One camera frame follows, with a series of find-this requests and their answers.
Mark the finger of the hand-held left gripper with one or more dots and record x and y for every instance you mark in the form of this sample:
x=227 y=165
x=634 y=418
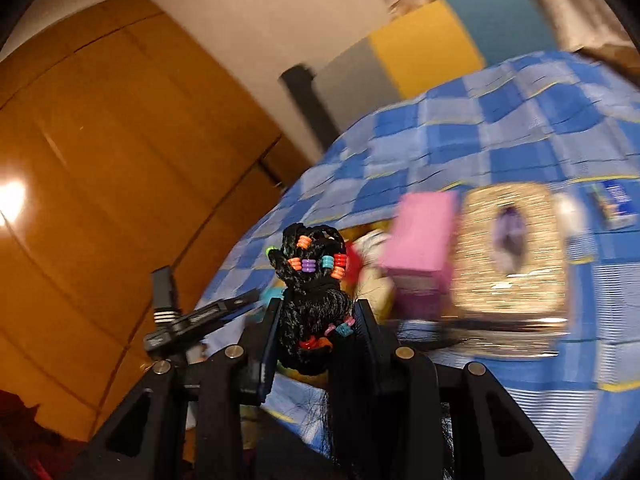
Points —
x=225 y=311

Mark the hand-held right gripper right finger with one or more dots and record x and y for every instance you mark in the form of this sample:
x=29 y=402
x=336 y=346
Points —
x=372 y=355

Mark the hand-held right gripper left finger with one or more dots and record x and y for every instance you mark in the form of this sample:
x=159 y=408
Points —
x=267 y=360

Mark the black braided beaded hairpiece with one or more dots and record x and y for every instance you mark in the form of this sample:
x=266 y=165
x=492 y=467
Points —
x=312 y=305

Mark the cream soft item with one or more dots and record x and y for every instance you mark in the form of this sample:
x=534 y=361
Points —
x=374 y=285

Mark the red soft item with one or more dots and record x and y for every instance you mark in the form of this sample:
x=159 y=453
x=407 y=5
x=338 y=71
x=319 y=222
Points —
x=353 y=263

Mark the purple cardboard box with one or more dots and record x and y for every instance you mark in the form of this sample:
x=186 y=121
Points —
x=420 y=230

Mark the silver ornate tissue box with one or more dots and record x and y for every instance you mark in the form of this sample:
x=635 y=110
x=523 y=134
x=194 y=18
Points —
x=480 y=260

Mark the dark red cloth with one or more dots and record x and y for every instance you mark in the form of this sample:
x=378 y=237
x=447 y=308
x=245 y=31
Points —
x=25 y=425

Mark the wooden wardrobe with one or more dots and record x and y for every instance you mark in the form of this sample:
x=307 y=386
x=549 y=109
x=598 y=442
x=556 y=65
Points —
x=125 y=160

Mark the blue plaid tablecloth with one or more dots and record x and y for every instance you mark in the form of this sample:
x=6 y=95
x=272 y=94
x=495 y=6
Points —
x=450 y=160

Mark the blue printed card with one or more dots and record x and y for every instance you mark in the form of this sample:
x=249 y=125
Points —
x=614 y=200

